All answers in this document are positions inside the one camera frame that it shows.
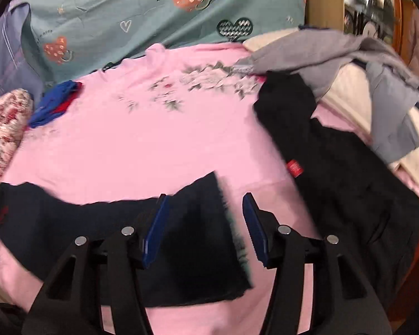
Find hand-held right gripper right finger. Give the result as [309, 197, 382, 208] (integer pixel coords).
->
[242, 193, 393, 335]

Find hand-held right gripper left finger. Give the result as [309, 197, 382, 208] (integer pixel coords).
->
[21, 193, 171, 335]

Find dark navy pants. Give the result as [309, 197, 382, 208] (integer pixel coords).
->
[0, 171, 254, 308]

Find pink floral bedsheet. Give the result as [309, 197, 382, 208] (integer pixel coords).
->
[0, 43, 419, 335]

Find black garment with red tag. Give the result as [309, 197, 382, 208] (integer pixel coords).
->
[253, 71, 419, 309]

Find blue garment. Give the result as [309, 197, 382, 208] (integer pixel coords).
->
[28, 80, 78, 129]

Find blue-grey cloth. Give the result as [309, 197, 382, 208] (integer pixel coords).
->
[365, 61, 419, 164]

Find grey garment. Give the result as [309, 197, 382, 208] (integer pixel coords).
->
[235, 28, 419, 100]

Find red floral pillow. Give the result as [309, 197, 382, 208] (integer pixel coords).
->
[0, 89, 34, 191]

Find teal heart-print sheet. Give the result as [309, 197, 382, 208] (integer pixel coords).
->
[21, 0, 308, 82]

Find blue plaid pillow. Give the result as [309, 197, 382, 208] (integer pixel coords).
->
[0, 2, 45, 107]

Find display shelf with plates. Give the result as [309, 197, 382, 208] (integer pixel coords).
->
[342, 0, 406, 54]

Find wooden bed post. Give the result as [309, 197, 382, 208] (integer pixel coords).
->
[305, 0, 346, 35]

